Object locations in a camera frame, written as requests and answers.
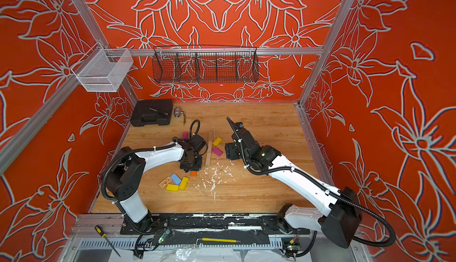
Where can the black plastic tool case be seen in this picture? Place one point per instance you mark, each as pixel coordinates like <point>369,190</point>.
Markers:
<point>152,112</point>

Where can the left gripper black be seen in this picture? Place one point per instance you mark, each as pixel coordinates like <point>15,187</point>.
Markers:
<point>198,168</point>

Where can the yellow black screwdriver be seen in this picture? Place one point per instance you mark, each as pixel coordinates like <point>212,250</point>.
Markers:
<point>103,235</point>

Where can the printed wooden block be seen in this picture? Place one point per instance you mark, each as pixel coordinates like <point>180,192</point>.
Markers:
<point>165,182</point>

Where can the black wire basket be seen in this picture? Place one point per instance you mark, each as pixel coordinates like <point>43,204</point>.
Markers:
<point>205,65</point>

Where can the natural wood block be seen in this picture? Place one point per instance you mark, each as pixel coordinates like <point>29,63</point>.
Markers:
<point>211,136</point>
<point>209,148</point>
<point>208,159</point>

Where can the white mesh basket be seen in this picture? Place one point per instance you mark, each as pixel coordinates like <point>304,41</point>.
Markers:
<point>102,69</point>

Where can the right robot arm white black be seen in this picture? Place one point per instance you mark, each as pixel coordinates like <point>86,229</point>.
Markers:
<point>338,213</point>

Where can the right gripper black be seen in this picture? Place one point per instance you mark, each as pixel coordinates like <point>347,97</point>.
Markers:
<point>232,149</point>

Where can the yellow block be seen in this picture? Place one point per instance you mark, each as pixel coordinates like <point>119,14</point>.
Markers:
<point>184,183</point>
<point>217,141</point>
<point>172,188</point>

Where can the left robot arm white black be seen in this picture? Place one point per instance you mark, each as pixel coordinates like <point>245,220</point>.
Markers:
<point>122,179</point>

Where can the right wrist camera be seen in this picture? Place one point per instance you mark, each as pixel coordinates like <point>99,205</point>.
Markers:
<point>239,133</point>

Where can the yellow pencil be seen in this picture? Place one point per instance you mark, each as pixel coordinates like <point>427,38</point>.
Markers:
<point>220,240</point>

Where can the blue block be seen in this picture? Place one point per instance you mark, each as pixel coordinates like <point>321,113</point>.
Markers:
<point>177,181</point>

